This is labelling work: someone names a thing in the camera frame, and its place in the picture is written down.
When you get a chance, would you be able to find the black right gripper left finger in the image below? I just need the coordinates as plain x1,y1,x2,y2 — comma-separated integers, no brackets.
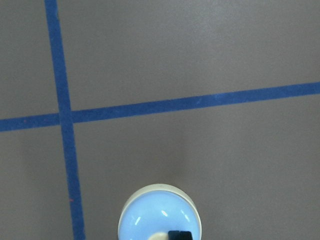
168,230,181,240

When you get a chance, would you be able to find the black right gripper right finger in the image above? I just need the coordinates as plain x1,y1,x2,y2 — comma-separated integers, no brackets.
180,231,193,240

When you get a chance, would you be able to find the blue call bell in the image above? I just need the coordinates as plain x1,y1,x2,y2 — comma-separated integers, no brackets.
117,183,202,240

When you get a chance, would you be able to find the brown paper table mat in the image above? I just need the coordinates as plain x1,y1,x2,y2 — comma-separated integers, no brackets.
0,0,320,240

